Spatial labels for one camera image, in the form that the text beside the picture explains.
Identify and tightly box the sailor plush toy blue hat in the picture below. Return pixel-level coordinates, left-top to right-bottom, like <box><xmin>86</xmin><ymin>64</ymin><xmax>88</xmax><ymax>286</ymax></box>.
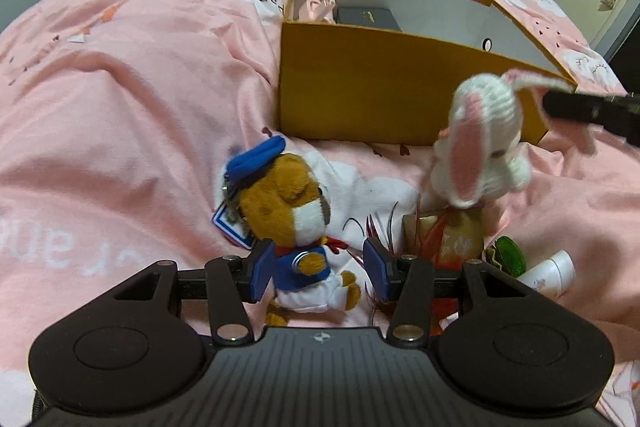
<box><xmin>211</xmin><ymin>133</ymin><xmax>362</xmax><ymax>327</ymax></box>

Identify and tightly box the white pink crochet bunny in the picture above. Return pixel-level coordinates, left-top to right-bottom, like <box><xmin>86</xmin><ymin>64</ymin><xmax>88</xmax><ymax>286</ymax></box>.
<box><xmin>431</xmin><ymin>69</ymin><xmax>570</xmax><ymax>209</ymax></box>

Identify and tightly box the dark grey gift box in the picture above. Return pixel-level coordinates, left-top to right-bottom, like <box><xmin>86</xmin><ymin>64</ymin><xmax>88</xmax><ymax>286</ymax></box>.
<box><xmin>335</xmin><ymin>6</ymin><xmax>401</xmax><ymax>31</ymax></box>

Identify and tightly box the red gold packet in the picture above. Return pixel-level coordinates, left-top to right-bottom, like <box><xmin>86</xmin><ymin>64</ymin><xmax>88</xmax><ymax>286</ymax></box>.
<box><xmin>401</xmin><ymin>204</ymin><xmax>487</xmax><ymax>338</ymax></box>

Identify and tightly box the green round object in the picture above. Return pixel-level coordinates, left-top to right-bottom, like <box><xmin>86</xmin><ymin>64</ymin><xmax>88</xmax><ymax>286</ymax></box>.
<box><xmin>482</xmin><ymin>236</ymin><xmax>527</xmax><ymax>277</ymax></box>

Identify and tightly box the white small bottle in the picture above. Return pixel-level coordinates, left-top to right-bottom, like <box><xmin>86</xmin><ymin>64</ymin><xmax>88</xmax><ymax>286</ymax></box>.
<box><xmin>518</xmin><ymin>251</ymin><xmax>576</xmax><ymax>300</ymax></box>

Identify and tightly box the orange cardboard box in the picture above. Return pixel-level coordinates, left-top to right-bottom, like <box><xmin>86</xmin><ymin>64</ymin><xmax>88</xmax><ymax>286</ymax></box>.
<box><xmin>278</xmin><ymin>0</ymin><xmax>577</xmax><ymax>146</ymax></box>

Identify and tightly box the pink bed duvet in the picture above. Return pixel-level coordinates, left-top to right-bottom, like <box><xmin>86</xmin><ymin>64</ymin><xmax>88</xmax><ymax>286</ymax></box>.
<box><xmin>1</xmin><ymin>0</ymin><xmax>639</xmax><ymax>426</ymax></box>

